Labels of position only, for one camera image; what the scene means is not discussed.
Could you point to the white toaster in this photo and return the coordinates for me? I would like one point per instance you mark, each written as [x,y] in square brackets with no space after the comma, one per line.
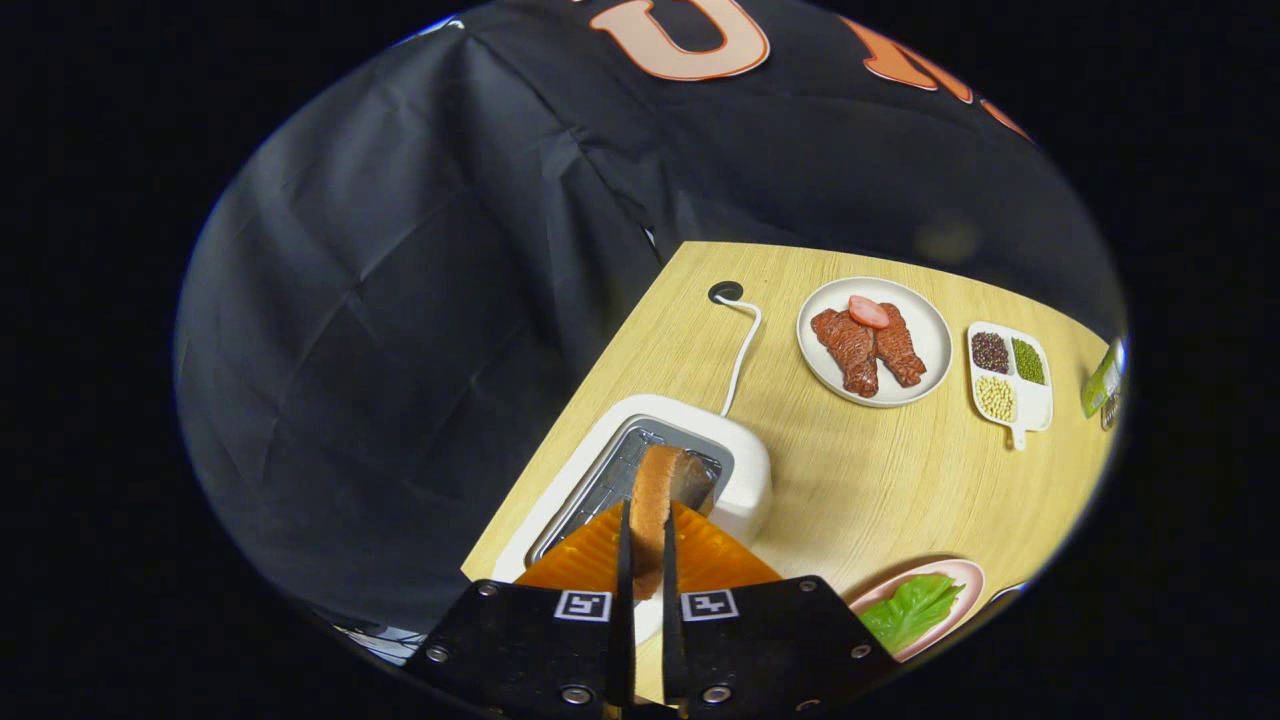
[740,480]

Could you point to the pink round plate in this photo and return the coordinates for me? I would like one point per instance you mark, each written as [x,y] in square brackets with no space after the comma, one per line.
[965,580]

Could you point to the silver bottle with green label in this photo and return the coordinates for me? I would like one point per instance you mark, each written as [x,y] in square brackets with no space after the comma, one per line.
[1103,380]

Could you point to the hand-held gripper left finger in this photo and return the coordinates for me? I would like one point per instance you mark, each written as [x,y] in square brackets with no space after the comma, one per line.
[627,580]

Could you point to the toasted bread slice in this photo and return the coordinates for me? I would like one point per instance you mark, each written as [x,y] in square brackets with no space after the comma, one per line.
[650,500]

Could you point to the pink sausage slice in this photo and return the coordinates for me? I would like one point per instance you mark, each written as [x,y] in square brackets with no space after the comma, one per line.
[868,312]

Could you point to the green lettuce leaf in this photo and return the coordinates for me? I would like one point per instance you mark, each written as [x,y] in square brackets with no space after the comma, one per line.
[905,610]

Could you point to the heap of yellow soybeans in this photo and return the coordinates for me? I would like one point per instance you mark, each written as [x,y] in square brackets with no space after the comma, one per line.
[995,398]

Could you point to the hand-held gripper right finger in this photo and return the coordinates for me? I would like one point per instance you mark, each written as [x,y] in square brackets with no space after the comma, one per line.
[669,580]

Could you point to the heap of green beans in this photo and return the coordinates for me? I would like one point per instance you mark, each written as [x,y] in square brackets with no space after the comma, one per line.
[1028,360]

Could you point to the heap of dark red beans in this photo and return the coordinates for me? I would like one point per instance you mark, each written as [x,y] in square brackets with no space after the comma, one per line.
[990,352]

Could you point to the grey round plate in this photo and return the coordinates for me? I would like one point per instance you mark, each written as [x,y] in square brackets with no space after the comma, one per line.
[925,330]

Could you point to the brown meat piece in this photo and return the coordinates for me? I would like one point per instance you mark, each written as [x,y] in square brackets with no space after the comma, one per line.
[900,350]
[850,350]

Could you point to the white divided dish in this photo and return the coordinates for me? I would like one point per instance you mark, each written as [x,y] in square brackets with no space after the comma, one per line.
[1035,402]

